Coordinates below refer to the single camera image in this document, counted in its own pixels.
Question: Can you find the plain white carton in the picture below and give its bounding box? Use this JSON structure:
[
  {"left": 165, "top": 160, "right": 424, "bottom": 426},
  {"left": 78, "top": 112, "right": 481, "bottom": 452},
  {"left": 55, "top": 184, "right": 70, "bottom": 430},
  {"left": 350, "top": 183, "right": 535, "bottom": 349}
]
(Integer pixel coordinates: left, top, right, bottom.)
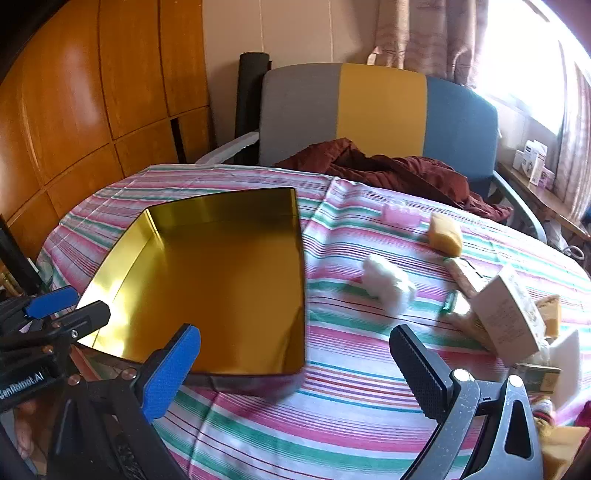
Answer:
[{"left": 529, "top": 141, "right": 549, "bottom": 185}]

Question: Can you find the person's left hand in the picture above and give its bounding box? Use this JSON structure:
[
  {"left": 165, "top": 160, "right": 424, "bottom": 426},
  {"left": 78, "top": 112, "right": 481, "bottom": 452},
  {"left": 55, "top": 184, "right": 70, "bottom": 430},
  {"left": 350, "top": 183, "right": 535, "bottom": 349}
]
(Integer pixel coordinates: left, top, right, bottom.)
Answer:
[{"left": 14, "top": 397, "right": 58, "bottom": 472}]

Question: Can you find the grey yellow blue chair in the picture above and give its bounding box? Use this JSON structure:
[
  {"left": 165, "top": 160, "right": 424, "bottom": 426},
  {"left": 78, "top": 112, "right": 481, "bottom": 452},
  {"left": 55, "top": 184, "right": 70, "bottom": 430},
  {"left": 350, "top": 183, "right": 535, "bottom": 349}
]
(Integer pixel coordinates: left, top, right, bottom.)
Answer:
[{"left": 194, "top": 62, "right": 548, "bottom": 245}]

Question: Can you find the white plastic bag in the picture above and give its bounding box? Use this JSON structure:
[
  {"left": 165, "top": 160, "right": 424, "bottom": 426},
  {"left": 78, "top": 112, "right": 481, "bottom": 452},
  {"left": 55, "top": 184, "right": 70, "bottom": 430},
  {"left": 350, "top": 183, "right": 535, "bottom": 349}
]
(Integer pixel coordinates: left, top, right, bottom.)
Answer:
[{"left": 360, "top": 254, "right": 416, "bottom": 317}]

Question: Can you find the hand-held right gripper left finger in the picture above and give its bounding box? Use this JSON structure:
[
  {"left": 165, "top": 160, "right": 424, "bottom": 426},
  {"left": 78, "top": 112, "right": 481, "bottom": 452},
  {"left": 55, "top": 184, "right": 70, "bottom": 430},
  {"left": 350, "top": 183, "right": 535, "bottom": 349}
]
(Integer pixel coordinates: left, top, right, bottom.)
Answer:
[{"left": 48, "top": 323, "right": 202, "bottom": 480}]

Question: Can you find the wooden wardrobe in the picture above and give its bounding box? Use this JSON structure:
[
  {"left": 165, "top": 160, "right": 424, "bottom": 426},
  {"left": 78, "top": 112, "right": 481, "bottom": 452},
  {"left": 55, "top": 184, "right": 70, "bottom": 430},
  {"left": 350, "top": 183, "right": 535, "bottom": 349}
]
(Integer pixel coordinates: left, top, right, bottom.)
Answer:
[{"left": 0, "top": 0, "right": 218, "bottom": 259}]

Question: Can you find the small gold box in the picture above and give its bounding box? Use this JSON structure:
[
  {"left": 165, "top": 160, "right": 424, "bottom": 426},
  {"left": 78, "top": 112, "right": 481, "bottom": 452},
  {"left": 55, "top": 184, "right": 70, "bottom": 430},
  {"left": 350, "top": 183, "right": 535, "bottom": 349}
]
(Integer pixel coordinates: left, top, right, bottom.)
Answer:
[{"left": 515, "top": 362, "right": 561, "bottom": 395}]

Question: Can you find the yellow sponge piece with holes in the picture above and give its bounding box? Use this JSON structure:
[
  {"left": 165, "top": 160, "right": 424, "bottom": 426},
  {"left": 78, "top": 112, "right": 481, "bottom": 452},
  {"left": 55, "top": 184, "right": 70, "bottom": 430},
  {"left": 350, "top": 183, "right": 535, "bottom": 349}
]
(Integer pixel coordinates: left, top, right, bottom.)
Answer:
[{"left": 536, "top": 295, "right": 563, "bottom": 340}]

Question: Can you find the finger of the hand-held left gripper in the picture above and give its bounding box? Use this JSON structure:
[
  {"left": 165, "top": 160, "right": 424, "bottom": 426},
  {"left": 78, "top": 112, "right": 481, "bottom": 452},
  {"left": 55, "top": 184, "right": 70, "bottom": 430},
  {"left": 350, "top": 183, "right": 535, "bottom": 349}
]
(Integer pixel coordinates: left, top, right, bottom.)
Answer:
[
  {"left": 0, "top": 301, "right": 112, "bottom": 365},
  {"left": 0, "top": 285, "right": 79, "bottom": 324}
]

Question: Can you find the pale foam sponge block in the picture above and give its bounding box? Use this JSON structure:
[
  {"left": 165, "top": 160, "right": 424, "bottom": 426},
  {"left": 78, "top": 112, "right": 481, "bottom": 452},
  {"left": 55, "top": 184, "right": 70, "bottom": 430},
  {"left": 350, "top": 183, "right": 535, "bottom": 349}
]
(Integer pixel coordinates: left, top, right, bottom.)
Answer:
[{"left": 427, "top": 212, "right": 463, "bottom": 258}]

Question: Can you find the maroon jacket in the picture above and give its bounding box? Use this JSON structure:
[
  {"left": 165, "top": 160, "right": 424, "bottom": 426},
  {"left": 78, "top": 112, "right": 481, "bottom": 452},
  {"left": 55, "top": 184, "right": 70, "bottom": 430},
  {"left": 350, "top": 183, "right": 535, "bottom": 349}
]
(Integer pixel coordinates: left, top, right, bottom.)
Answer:
[{"left": 272, "top": 137, "right": 513, "bottom": 224}]

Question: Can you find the pink patterned curtain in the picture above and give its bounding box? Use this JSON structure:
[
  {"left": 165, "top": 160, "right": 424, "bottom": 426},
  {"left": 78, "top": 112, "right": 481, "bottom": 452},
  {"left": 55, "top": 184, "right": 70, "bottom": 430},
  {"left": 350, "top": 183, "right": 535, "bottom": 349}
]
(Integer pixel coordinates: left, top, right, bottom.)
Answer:
[
  {"left": 551, "top": 41, "right": 591, "bottom": 222},
  {"left": 369, "top": 0, "right": 490, "bottom": 88}
]

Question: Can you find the pink plastic comb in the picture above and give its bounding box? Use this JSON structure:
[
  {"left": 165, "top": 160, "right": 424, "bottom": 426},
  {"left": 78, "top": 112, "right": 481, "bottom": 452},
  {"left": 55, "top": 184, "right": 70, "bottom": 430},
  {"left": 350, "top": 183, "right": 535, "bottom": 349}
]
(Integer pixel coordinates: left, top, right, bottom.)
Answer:
[{"left": 381, "top": 202, "right": 426, "bottom": 227}]

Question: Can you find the wooden side desk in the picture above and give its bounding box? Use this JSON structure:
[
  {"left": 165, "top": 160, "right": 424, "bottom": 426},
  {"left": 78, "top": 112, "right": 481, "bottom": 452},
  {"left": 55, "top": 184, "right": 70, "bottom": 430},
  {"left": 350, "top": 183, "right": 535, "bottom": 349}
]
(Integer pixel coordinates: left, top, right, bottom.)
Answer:
[{"left": 496, "top": 161, "right": 591, "bottom": 241}]

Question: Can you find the gold tin box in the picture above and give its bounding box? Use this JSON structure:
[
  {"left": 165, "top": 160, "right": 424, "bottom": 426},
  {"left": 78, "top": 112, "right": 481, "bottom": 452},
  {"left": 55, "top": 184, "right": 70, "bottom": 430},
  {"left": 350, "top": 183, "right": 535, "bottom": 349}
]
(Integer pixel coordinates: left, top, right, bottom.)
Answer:
[{"left": 74, "top": 186, "right": 308, "bottom": 400}]

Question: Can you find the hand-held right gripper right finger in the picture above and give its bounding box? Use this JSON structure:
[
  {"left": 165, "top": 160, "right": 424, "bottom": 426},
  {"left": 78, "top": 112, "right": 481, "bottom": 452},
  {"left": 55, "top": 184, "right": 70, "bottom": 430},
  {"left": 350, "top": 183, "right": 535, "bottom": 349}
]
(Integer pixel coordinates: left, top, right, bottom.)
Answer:
[{"left": 389, "top": 324, "right": 544, "bottom": 480}]

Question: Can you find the beige striped packet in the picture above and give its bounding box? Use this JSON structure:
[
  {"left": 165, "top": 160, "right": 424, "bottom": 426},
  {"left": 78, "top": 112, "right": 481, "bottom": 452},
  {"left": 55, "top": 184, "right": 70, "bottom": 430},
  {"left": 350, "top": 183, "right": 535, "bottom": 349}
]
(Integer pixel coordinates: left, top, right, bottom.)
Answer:
[{"left": 443, "top": 256, "right": 497, "bottom": 352}]

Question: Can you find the white printed box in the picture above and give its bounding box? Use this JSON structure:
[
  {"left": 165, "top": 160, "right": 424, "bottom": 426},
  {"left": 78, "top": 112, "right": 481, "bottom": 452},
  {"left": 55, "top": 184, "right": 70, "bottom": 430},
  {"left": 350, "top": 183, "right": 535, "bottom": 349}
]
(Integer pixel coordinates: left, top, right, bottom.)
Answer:
[{"left": 471, "top": 265, "right": 561, "bottom": 363}]

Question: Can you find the small green item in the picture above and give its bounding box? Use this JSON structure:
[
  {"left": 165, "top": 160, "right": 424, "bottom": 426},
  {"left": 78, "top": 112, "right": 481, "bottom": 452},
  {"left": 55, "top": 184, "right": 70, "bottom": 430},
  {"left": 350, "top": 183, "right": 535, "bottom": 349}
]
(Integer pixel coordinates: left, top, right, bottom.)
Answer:
[{"left": 438, "top": 291, "right": 460, "bottom": 317}]

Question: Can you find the striped tablecloth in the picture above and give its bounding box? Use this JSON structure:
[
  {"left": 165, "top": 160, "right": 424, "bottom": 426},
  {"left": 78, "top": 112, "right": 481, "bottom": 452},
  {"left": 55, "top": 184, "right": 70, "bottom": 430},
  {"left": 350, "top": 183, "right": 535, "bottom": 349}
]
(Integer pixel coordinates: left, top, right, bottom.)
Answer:
[{"left": 37, "top": 164, "right": 591, "bottom": 480}]

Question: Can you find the black rolled mat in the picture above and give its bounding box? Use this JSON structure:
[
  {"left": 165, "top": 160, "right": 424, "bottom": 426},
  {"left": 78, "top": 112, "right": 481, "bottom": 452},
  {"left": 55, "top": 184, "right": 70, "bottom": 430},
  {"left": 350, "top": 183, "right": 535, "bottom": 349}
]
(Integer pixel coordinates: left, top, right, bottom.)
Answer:
[{"left": 233, "top": 52, "right": 271, "bottom": 162}]

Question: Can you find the white foam block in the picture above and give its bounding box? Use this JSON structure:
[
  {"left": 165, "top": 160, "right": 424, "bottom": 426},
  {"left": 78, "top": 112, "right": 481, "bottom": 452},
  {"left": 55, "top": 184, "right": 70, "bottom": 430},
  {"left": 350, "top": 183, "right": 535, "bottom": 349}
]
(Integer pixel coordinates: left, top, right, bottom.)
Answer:
[{"left": 549, "top": 328, "right": 581, "bottom": 411}]

